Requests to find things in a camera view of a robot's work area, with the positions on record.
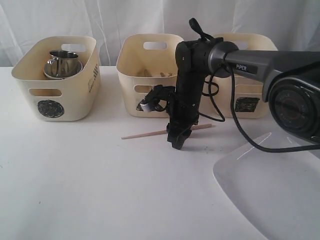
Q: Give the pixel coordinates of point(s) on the white curtain backdrop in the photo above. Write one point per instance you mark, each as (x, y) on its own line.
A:
(290, 24)

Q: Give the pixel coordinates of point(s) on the white rectangular plate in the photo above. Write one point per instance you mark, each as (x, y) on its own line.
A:
(278, 193)

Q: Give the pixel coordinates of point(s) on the cream bin with circle mark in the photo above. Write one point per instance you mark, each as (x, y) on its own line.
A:
(68, 99)

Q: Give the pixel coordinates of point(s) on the stainless steel mug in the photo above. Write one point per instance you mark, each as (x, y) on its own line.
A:
(64, 56)
(61, 69)

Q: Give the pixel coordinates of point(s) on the stainless steel knife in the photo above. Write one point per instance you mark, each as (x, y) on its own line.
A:
(146, 73)

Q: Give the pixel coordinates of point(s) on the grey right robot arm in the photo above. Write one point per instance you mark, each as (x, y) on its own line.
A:
(290, 85)

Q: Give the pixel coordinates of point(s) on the cream bin with square mark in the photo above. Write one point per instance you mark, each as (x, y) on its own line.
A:
(248, 102)

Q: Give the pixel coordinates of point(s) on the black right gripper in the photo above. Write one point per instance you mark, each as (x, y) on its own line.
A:
(183, 113)

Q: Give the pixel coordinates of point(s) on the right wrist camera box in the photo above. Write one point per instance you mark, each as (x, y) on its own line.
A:
(157, 99)

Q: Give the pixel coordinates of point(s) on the white ceramic bowl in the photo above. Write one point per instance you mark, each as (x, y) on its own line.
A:
(47, 71)

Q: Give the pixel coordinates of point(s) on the cream bin with triangle mark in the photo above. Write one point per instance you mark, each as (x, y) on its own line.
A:
(154, 52)

